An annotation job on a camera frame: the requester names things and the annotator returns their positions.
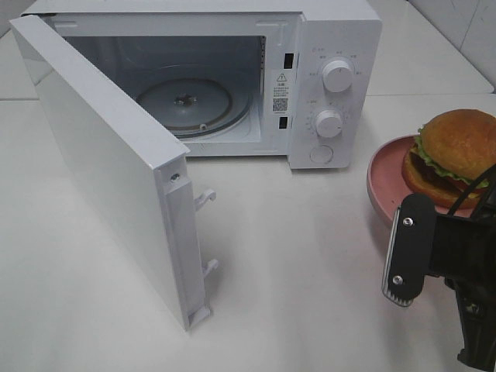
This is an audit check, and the white upper microwave knob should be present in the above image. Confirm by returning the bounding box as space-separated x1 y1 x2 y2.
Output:
321 57 354 93

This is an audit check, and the white microwave knob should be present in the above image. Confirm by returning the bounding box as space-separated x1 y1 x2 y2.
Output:
315 109 343 138
321 57 354 93

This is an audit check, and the white lower microwave knob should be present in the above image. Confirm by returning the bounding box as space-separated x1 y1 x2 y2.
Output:
315 109 343 138

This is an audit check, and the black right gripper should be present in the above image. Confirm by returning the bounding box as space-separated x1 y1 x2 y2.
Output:
381 193 495 368

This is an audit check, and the glass microwave turntable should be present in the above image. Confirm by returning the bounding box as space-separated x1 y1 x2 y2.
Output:
136 78 253 138

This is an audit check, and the white microwave oven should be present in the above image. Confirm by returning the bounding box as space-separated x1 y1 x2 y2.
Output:
18 1 382 169

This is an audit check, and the round white door button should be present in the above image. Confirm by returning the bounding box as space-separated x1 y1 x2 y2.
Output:
309 145 333 164

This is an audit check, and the burger with lettuce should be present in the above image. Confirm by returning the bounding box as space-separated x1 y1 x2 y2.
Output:
401 108 495 208

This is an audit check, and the white microwave door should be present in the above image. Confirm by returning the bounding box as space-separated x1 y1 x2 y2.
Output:
11 15 218 330

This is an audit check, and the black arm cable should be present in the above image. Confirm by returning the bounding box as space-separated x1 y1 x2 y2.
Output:
448 165 496 216

